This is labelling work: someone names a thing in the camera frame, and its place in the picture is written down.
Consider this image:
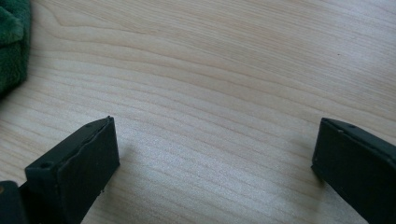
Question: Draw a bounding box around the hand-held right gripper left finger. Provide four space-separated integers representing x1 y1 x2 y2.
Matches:
19 116 121 224

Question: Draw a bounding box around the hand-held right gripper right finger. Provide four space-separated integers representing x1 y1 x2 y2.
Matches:
311 117 396 224

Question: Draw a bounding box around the green plush cloth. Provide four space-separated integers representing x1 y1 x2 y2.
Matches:
0 0 33 96

